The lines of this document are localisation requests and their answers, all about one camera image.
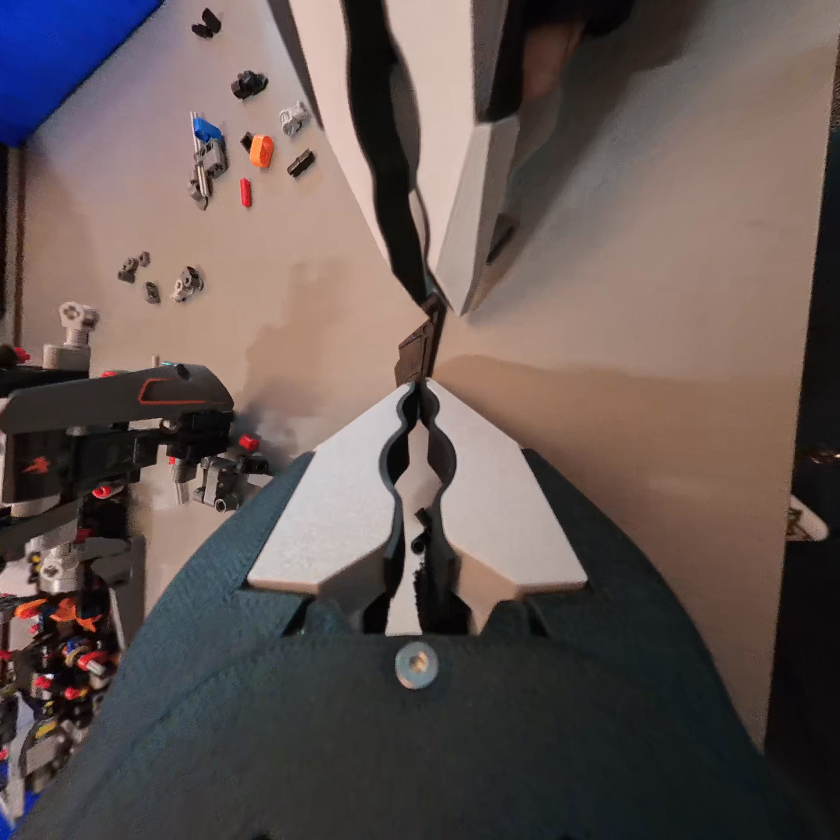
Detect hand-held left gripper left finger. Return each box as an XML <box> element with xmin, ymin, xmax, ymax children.
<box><xmin>247</xmin><ymin>382</ymin><xmax>419</xmax><ymax>598</ymax></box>

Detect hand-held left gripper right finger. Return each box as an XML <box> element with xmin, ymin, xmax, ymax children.
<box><xmin>425</xmin><ymin>378</ymin><xmax>589</xmax><ymax>619</ymax></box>

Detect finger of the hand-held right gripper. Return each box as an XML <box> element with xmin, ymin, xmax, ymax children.
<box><xmin>392</xmin><ymin>0</ymin><xmax>521</xmax><ymax>317</ymax></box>
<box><xmin>287</xmin><ymin>0</ymin><xmax>438</xmax><ymax>311</ymax></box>

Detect black lego fin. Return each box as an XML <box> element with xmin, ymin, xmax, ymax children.
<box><xmin>394</xmin><ymin>294</ymin><xmax>448</xmax><ymax>389</ymax></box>

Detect black grey lego assembly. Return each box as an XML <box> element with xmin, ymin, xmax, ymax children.
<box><xmin>0</xmin><ymin>298</ymin><xmax>274</xmax><ymax>519</ymax></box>

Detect large lego car chassis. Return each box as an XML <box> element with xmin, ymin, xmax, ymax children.
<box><xmin>0</xmin><ymin>518</ymin><xmax>148</xmax><ymax>821</ymax></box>

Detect person's right hand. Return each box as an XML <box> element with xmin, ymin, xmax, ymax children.
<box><xmin>521</xmin><ymin>16</ymin><xmax>588</xmax><ymax>102</ymax></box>

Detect grey axle assembly blue piece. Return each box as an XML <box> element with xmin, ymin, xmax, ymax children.
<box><xmin>186</xmin><ymin>111</ymin><xmax>231</xmax><ymax>211</ymax></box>

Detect blue plastic bin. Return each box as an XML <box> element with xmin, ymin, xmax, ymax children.
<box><xmin>0</xmin><ymin>0</ymin><xmax>165</xmax><ymax>148</ymax></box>

